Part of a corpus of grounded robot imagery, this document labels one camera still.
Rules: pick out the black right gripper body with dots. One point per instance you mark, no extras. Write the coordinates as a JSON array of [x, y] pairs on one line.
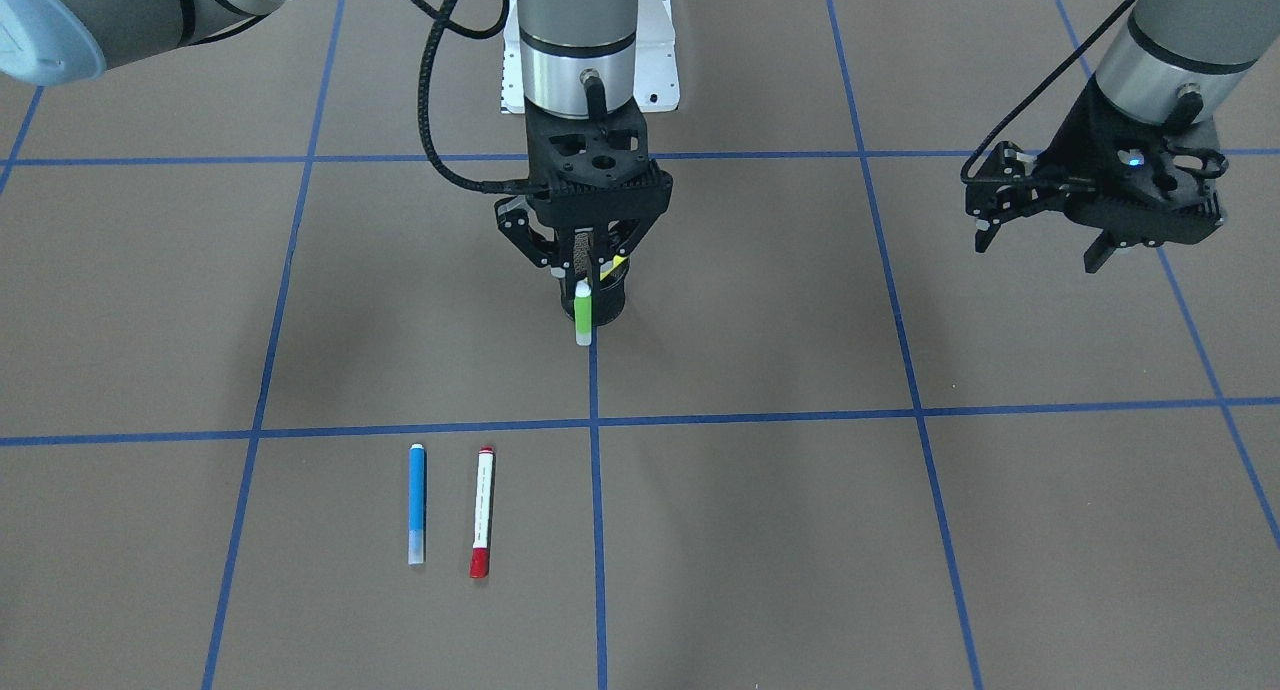
[[517, 226]]

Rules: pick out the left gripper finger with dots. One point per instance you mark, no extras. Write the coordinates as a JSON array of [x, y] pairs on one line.
[[1101, 250], [986, 231]]

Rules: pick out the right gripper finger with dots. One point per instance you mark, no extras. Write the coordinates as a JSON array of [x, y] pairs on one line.
[[581, 255], [610, 251]]

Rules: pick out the black mesh pen cup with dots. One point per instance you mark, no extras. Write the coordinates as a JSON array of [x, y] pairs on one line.
[[609, 301]]

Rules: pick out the yellow highlighter pen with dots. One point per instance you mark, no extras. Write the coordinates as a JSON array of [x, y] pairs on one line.
[[613, 267]]

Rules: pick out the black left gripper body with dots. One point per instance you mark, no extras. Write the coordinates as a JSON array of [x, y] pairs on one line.
[[1082, 142]]

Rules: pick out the blue highlighter pen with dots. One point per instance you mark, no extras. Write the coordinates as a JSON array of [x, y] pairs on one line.
[[416, 505]]

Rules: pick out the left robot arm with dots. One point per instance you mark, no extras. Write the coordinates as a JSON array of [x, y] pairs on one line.
[[1162, 45]]

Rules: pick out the green highlighter pen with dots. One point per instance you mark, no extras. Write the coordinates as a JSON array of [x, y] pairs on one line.
[[582, 313]]

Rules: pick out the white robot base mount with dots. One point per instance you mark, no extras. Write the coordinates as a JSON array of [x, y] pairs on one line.
[[656, 84]]

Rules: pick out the red white marker pen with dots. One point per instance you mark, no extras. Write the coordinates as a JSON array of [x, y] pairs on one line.
[[481, 551]]

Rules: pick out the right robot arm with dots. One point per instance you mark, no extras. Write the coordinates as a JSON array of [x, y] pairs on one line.
[[263, 57]]

